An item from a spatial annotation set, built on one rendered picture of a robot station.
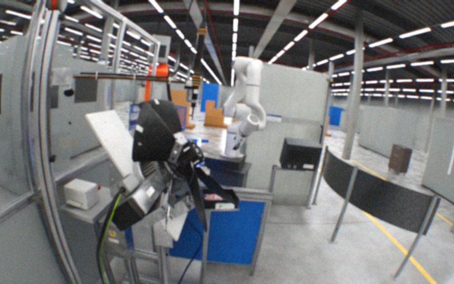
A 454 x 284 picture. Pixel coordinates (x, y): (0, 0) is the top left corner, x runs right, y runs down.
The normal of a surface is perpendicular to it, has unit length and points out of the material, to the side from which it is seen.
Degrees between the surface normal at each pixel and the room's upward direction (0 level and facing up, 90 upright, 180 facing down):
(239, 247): 90
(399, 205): 90
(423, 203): 90
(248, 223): 90
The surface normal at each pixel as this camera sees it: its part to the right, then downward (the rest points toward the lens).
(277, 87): -0.01, 0.20
